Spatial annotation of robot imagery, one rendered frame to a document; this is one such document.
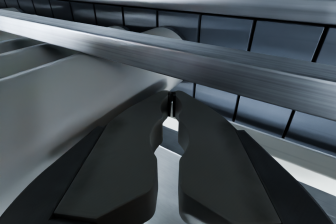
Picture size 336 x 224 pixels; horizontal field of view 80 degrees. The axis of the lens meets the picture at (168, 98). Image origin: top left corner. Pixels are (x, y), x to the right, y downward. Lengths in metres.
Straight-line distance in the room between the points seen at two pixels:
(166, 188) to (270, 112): 0.19
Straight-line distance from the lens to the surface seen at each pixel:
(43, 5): 0.31
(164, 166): 0.27
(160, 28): 0.17
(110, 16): 0.22
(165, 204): 0.34
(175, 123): 0.16
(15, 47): 0.20
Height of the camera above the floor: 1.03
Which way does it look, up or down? 46 degrees down
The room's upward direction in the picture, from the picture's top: 129 degrees counter-clockwise
